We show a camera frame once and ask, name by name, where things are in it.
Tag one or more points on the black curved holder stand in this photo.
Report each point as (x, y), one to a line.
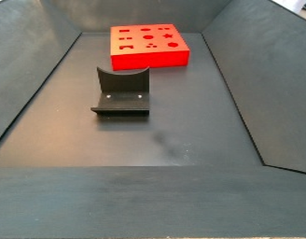
(123, 93)

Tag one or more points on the red shape-sorter board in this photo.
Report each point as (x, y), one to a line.
(147, 45)

